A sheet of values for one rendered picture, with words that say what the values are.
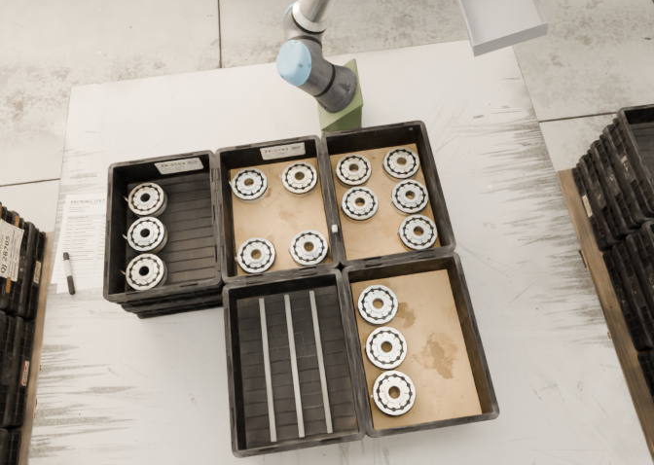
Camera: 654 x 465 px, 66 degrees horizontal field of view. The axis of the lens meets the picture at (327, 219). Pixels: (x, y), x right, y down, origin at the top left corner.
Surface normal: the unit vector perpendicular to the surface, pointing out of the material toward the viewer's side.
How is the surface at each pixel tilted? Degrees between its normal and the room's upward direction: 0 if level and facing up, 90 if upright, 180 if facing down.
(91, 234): 0
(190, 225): 0
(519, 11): 16
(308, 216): 0
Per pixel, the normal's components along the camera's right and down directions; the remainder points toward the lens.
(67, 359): -0.04, -0.40
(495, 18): -0.32, -0.33
